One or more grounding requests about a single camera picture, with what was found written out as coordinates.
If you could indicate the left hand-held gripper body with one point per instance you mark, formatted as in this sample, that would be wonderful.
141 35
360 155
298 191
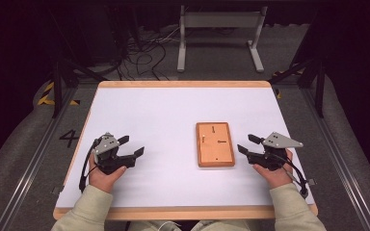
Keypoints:
106 146

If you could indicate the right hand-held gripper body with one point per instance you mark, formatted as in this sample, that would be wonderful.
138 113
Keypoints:
277 141

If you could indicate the orange wooden block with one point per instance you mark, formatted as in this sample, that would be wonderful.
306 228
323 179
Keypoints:
215 154

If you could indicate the person's left hand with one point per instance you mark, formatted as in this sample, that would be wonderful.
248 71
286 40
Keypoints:
104 181

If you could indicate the person's right hand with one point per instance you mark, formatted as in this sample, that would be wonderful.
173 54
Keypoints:
276 178

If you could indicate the yellow black hazard tape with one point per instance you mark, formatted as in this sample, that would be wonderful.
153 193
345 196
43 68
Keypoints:
279 94
46 93

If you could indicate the grey table clip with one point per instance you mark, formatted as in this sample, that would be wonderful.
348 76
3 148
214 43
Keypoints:
311 182
58 190

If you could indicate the black metal stand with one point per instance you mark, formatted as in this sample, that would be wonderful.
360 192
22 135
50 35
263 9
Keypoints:
319 89
57 86

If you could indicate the person's lap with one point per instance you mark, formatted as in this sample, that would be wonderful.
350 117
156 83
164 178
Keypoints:
205 226

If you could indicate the grey metal stand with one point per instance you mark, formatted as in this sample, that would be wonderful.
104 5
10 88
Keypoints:
221 20

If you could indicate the aluminium floor rail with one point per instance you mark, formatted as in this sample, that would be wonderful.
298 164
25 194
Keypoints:
340 166
35 160

